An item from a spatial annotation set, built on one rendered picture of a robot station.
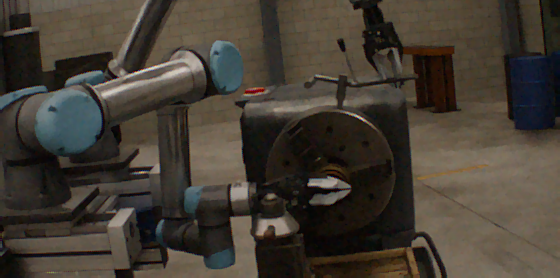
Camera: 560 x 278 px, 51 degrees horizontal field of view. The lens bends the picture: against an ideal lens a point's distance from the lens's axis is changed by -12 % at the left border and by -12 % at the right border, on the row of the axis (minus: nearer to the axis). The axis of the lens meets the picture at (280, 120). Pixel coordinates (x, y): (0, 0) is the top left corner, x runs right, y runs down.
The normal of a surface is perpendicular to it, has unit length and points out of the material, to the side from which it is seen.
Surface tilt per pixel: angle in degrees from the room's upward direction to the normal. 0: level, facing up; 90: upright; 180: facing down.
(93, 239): 90
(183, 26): 90
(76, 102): 91
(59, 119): 91
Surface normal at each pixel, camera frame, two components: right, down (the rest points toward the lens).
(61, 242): 0.03, 0.13
